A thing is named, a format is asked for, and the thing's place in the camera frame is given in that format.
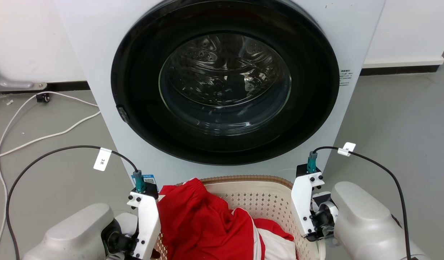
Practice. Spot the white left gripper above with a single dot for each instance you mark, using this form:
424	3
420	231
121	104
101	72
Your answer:
149	220

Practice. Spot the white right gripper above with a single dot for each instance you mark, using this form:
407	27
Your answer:
300	202

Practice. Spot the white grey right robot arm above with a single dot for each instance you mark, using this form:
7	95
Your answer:
366	224

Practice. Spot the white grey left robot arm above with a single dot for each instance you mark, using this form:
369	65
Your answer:
74	234

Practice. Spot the beige perforated laundry basket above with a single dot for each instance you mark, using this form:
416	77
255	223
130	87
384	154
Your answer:
269	202

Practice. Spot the blue QR code sticker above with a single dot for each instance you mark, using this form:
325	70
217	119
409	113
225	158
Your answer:
149	179

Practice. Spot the white garment with red trim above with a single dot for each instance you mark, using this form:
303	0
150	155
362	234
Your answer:
278	247

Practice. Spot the white text label sticker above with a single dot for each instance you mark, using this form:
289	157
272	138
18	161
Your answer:
345	77

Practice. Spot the stainless steel washer drum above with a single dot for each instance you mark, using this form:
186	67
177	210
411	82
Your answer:
225	76

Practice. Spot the black round washer door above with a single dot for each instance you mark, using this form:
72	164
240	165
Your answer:
142	72

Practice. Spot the white front-load washing machine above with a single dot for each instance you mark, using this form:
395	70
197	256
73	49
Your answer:
95	54

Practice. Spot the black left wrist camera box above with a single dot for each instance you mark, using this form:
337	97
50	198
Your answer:
152	188

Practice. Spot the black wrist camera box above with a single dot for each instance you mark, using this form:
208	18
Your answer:
302	169
152	188

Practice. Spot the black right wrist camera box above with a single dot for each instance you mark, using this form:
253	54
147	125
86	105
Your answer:
302	169

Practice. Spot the grey metal floor bracket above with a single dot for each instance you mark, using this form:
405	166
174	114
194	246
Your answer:
21	85

